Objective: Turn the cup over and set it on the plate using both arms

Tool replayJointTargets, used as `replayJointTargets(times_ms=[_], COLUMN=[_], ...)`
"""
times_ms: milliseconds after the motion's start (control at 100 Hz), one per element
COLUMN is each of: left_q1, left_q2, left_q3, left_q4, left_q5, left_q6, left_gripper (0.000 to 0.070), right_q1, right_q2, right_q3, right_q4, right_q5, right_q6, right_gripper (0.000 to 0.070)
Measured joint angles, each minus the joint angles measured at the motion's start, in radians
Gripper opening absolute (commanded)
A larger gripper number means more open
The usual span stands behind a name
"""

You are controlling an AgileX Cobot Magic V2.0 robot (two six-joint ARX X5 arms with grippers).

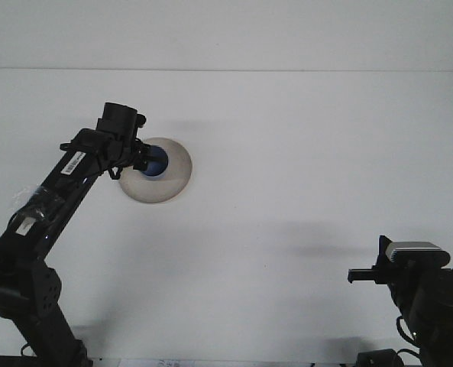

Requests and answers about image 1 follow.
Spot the pale blue cup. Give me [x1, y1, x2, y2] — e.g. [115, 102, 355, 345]
[140, 146, 170, 180]

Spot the pale round plate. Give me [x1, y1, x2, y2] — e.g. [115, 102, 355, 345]
[118, 136, 193, 205]

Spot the white printed paper sheet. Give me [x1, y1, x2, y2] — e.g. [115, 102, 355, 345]
[117, 358, 185, 367]

